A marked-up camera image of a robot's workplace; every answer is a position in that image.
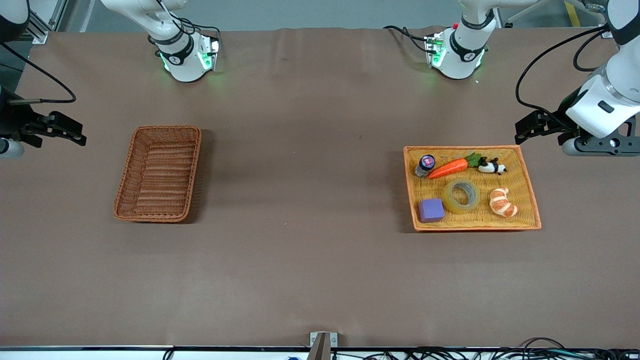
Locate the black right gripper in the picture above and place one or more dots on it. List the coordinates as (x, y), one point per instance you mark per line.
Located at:
(14, 120)

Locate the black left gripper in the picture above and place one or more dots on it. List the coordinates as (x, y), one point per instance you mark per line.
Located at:
(558, 121)

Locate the yellowish clear tape roll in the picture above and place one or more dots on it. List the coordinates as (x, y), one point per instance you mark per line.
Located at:
(452, 200)

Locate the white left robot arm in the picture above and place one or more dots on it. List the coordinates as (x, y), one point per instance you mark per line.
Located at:
(465, 45)

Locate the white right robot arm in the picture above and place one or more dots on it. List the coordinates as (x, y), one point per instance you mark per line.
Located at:
(182, 57)

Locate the orange wicker basket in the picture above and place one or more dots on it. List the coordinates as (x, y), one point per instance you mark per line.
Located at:
(472, 200)

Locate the brown wicker basket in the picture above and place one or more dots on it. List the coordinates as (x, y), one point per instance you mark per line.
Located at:
(160, 175)

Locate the small toy panda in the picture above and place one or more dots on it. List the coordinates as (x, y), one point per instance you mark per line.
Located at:
(492, 166)

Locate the toy croissant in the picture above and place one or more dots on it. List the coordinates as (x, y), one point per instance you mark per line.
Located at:
(502, 202)

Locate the orange toy carrot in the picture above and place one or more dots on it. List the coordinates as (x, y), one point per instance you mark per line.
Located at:
(447, 168)

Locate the small dark capped bottle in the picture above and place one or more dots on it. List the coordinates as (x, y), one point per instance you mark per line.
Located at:
(426, 165)

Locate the purple cube block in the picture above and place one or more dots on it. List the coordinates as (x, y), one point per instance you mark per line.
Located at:
(431, 210)

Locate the brown table cover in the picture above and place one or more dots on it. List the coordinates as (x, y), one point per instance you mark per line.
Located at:
(320, 260)

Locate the aluminium frame post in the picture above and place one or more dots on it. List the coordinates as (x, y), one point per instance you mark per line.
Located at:
(607, 34)
(42, 25)

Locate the grey metal camera bracket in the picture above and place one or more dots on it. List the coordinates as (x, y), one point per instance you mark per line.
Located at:
(322, 345)

